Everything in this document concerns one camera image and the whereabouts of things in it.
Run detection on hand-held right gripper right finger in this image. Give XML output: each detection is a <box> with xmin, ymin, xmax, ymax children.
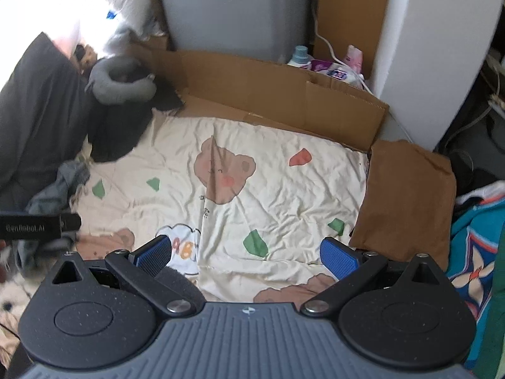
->
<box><xmin>302</xmin><ymin>237</ymin><xmax>448</xmax><ymax>316</ymax></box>

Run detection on teal printed cloth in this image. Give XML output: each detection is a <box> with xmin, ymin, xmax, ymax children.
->
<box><xmin>446</xmin><ymin>182</ymin><xmax>505</xmax><ymax>379</ymax></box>

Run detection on white cabinet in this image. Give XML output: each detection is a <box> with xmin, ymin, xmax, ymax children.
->
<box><xmin>369</xmin><ymin>0</ymin><xmax>498</xmax><ymax>151</ymax></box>

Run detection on dark grey duvet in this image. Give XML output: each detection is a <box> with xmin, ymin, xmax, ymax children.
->
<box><xmin>0</xmin><ymin>32</ymin><xmax>95</xmax><ymax>206</ymax></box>

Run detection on white patterned fluffy blanket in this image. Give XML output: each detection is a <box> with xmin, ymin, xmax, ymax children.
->
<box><xmin>0</xmin><ymin>245</ymin><xmax>44</xmax><ymax>364</ymax></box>

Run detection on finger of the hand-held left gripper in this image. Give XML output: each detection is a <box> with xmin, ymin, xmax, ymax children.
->
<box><xmin>60</xmin><ymin>213</ymin><xmax>82</xmax><ymax>233</ymax></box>

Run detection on blue denim jeans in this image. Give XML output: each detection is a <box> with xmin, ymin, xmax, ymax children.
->
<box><xmin>16</xmin><ymin>160</ymin><xmax>93</xmax><ymax>263</ymax></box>

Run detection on black garment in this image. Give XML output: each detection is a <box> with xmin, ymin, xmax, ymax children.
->
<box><xmin>85</xmin><ymin>73</ymin><xmax>186</xmax><ymax>162</ymax></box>

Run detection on small brown plush toy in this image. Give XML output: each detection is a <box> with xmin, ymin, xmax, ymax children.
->
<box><xmin>73</xmin><ymin>45</ymin><xmax>99</xmax><ymax>74</ymax></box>

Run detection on bear printed cream bedsheet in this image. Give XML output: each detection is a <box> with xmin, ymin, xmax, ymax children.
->
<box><xmin>69</xmin><ymin>108</ymin><xmax>373</xmax><ymax>304</ymax></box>

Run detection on pink bottle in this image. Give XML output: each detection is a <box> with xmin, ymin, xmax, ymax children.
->
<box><xmin>345</xmin><ymin>45</ymin><xmax>364</xmax><ymax>72</ymax></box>

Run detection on purple white packet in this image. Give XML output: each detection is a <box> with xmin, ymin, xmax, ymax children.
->
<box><xmin>310</xmin><ymin>58</ymin><xmax>361</xmax><ymax>87</ymax></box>

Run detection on folded brown cloth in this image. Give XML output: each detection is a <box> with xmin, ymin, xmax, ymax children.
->
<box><xmin>349</xmin><ymin>139</ymin><xmax>458</xmax><ymax>273</ymax></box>

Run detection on upright cardboard box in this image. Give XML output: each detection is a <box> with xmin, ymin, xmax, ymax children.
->
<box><xmin>313</xmin><ymin>0</ymin><xmax>395</xmax><ymax>77</ymax></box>

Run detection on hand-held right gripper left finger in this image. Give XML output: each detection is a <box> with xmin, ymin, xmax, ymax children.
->
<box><xmin>50</xmin><ymin>235</ymin><xmax>196</xmax><ymax>316</ymax></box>

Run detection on white detergent bottle blue cap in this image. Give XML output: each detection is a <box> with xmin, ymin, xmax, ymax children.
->
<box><xmin>287</xmin><ymin>45</ymin><xmax>314</xmax><ymax>68</ymax></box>

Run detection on white cable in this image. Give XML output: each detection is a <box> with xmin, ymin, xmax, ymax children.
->
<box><xmin>313</xmin><ymin>8</ymin><xmax>373</xmax><ymax>91</ymax></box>

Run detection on grey appliance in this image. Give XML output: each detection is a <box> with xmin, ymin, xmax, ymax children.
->
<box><xmin>156</xmin><ymin>0</ymin><xmax>320</xmax><ymax>64</ymax></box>

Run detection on brown cardboard sheet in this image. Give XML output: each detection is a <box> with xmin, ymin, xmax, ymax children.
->
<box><xmin>126</xmin><ymin>35</ymin><xmax>391</xmax><ymax>153</ymax></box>

